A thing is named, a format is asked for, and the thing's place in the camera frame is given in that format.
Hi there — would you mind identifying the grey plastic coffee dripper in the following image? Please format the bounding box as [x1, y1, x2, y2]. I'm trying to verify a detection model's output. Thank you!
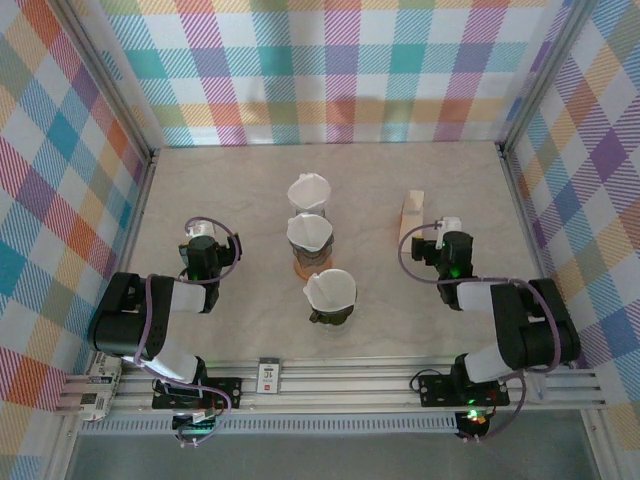
[287, 173, 332, 214]

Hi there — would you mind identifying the plain clear glass server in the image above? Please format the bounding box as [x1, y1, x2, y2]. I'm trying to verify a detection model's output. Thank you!
[314, 317, 351, 335]

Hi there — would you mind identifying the printed paper label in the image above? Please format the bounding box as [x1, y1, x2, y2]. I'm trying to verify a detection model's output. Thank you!
[82, 349, 124, 424]

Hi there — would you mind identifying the clear plastic piece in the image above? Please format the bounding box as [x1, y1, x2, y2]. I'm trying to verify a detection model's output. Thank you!
[522, 367, 550, 403]

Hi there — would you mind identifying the controller board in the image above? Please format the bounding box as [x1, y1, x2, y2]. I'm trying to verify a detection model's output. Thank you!
[172, 412, 221, 441]
[455, 408, 490, 441]

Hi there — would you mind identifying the left controller board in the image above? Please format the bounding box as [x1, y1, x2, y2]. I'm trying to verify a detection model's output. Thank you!
[172, 412, 221, 441]

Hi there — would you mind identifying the right controller board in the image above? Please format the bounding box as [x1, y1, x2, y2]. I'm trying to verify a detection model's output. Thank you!
[455, 408, 490, 441]

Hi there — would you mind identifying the white label card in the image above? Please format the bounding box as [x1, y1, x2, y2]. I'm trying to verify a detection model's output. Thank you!
[257, 355, 282, 396]

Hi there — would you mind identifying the grey slotted cable duct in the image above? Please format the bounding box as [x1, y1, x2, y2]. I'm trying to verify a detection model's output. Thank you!
[79, 417, 459, 436]

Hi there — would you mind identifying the aluminium frame post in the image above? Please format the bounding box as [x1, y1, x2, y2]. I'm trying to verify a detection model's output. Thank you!
[62, 0, 159, 161]
[497, 0, 599, 154]

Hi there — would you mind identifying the white paper coffee filter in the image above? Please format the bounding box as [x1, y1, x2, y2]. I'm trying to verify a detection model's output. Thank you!
[304, 268, 357, 312]
[286, 213, 335, 253]

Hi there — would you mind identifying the aluminium table side rail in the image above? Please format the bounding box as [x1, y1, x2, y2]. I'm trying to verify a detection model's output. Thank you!
[92, 147, 161, 359]
[497, 142, 576, 366]

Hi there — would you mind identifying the aluminium mounting rail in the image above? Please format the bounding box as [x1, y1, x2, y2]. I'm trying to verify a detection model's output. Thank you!
[59, 352, 609, 416]

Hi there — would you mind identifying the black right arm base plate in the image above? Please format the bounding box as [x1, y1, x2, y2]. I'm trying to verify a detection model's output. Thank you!
[417, 369, 511, 409]

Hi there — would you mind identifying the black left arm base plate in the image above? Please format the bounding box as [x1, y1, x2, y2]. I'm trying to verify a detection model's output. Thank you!
[151, 375, 245, 410]

